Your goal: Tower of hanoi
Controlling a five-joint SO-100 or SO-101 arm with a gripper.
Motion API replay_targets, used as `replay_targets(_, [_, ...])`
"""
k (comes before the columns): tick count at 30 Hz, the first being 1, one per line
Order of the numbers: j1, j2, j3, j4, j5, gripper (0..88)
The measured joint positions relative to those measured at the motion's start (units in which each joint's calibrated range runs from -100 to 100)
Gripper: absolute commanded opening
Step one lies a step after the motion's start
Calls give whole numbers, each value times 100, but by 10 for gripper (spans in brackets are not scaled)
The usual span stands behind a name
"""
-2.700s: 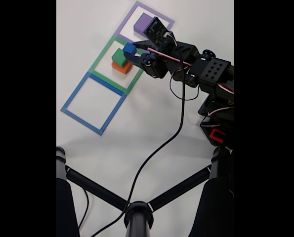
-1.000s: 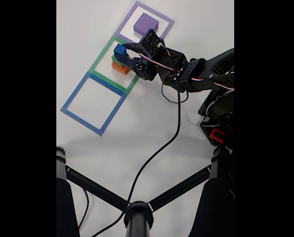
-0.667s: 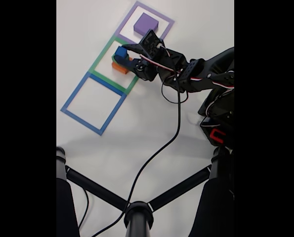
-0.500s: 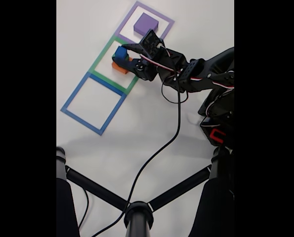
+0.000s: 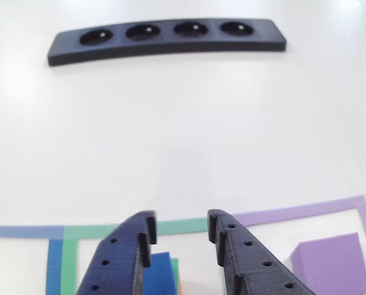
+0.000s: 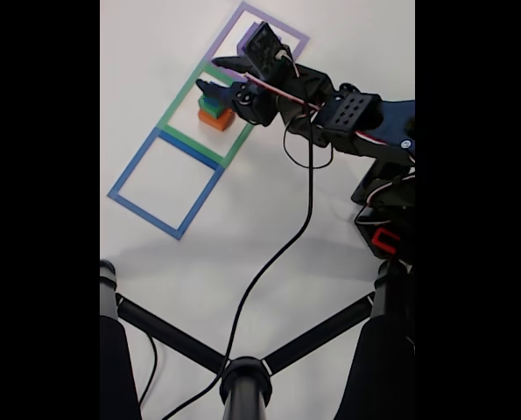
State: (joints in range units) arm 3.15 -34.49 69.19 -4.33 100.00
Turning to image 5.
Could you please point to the small blue cube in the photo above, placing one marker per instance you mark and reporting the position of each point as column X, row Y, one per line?
column 161, row 276

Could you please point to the green cube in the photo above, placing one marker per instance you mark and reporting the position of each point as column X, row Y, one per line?
column 176, row 273

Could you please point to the orange cube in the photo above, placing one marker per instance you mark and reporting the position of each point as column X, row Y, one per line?
column 181, row 289

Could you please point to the purple block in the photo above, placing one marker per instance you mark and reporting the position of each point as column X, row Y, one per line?
column 327, row 264

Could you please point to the black power strip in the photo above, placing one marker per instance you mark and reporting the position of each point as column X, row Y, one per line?
column 59, row 50

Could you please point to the green square frame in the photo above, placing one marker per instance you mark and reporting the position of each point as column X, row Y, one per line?
column 69, row 261

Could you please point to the blue square frame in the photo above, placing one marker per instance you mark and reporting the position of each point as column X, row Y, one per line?
column 54, row 267

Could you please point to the purple square frame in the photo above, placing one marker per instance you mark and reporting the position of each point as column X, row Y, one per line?
column 293, row 213

